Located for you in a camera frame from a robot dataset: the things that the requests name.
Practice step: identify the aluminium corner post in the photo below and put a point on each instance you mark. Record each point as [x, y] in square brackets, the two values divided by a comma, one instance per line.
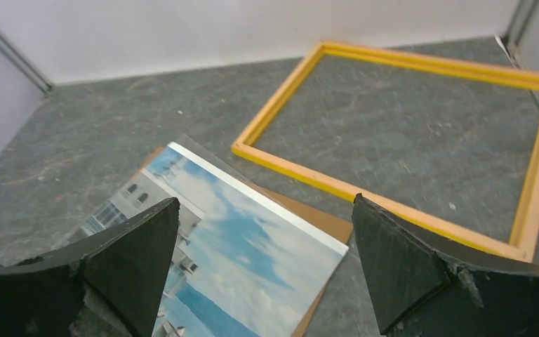
[519, 22]
[22, 63]

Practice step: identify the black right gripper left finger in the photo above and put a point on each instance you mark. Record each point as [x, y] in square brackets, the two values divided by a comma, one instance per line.
[107, 284]

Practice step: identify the aluminium corner post right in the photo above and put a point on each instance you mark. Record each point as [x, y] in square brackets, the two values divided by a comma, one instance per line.
[519, 22]

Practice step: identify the building and sky photo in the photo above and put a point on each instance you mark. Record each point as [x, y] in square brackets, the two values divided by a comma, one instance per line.
[241, 251]

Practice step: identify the yellow wooden picture frame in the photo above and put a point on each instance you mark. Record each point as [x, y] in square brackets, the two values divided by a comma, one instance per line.
[524, 235]

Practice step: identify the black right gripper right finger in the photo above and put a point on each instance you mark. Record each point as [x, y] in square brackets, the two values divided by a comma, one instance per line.
[423, 284]

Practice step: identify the aluminium corner post left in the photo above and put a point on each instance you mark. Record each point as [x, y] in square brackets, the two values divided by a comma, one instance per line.
[22, 63]

